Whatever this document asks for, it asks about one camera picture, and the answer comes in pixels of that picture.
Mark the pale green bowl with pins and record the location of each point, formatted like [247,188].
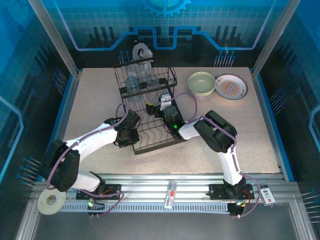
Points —
[201,83]

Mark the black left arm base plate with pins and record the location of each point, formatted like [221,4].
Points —
[112,191]

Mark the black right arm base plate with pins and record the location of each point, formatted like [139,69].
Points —
[217,191]

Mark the small lit circuit board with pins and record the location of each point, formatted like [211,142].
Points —
[237,205]
[91,203]

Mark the large plate with sunburst print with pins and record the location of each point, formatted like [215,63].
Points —
[231,86]

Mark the aluminium frame post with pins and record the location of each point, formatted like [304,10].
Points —
[273,37]
[54,37]

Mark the grey plush dog toy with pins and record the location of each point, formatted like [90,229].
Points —
[140,52]

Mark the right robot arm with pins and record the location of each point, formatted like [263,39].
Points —
[228,165]

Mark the white tape roll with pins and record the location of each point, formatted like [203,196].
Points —
[43,206]

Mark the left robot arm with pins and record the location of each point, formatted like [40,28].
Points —
[95,136]

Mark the aluminium table side rail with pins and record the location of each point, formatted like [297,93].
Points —
[265,112]
[65,112]

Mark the white printed card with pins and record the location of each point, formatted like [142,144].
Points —
[267,196]

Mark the aluminium front rail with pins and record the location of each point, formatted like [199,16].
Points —
[150,190]

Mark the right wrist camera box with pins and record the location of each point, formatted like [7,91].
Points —
[165,100]

